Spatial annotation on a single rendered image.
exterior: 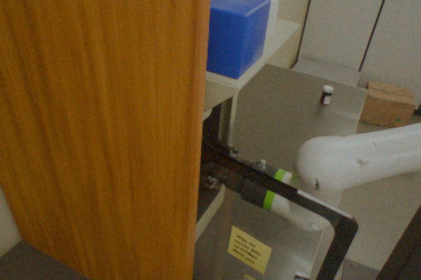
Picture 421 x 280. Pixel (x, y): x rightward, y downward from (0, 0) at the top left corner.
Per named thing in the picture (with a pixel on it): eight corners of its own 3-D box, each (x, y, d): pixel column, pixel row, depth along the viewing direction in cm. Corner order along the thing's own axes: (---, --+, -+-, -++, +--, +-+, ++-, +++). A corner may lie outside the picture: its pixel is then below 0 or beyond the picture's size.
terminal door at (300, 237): (176, 271, 83) (179, 132, 59) (297, 355, 70) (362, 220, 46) (174, 273, 82) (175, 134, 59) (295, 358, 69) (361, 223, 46)
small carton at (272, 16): (235, 32, 65) (239, -2, 61) (252, 26, 68) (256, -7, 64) (256, 40, 62) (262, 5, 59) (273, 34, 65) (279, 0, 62)
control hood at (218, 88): (166, 123, 57) (165, 66, 52) (243, 56, 81) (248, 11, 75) (230, 146, 54) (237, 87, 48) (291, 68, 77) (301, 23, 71)
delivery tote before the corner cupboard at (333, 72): (282, 101, 350) (289, 70, 331) (295, 84, 380) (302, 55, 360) (343, 121, 328) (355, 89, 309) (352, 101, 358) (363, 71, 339)
